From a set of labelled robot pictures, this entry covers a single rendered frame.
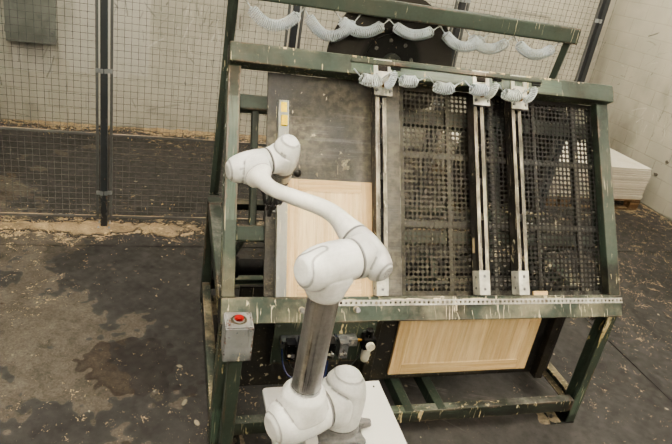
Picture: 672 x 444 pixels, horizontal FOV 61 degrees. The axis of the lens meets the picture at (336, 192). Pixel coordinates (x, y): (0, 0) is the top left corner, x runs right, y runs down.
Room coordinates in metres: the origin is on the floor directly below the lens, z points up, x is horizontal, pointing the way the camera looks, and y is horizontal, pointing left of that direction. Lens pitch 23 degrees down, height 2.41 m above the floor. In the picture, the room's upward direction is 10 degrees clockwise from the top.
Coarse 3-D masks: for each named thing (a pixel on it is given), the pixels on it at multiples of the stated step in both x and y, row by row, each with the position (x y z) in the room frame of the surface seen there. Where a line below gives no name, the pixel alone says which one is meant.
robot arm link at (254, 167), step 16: (240, 160) 1.90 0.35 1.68; (256, 160) 1.91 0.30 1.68; (240, 176) 1.88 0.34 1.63; (256, 176) 1.87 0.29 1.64; (272, 192) 1.83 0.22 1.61; (288, 192) 1.82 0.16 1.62; (304, 192) 1.84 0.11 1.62; (304, 208) 1.80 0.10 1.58; (320, 208) 1.78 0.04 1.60; (336, 208) 1.78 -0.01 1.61; (336, 224) 1.72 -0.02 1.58; (352, 224) 1.70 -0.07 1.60
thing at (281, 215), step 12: (288, 108) 2.73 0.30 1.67; (288, 120) 2.70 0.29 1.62; (288, 132) 2.67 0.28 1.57; (276, 216) 2.46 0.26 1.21; (276, 228) 2.43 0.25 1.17; (276, 240) 2.39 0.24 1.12; (276, 252) 2.36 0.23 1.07; (276, 264) 2.33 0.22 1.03; (276, 276) 2.30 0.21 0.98; (276, 288) 2.28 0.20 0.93
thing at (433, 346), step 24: (408, 336) 2.67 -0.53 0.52; (432, 336) 2.72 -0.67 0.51; (456, 336) 2.76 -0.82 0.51; (480, 336) 2.81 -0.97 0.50; (504, 336) 2.86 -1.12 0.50; (528, 336) 2.91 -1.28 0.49; (408, 360) 2.68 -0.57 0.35; (432, 360) 2.73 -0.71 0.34; (456, 360) 2.78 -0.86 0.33; (480, 360) 2.82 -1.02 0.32; (504, 360) 2.87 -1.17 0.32
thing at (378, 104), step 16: (384, 80) 2.91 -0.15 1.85; (384, 96) 2.89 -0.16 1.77; (384, 112) 2.86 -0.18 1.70; (384, 128) 2.82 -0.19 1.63; (384, 144) 2.78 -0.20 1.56; (384, 160) 2.74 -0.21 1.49; (384, 176) 2.69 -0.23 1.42; (384, 192) 2.65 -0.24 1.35; (384, 208) 2.61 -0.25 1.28; (384, 224) 2.57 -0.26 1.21; (384, 240) 2.53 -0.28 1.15; (384, 288) 2.41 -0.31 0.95
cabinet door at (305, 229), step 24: (312, 192) 2.59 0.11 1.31; (336, 192) 2.62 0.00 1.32; (360, 192) 2.66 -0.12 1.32; (288, 216) 2.48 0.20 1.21; (312, 216) 2.52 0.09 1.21; (360, 216) 2.60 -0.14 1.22; (288, 240) 2.43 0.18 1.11; (312, 240) 2.47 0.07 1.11; (288, 264) 2.37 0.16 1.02; (288, 288) 2.31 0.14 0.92; (360, 288) 2.42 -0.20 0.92
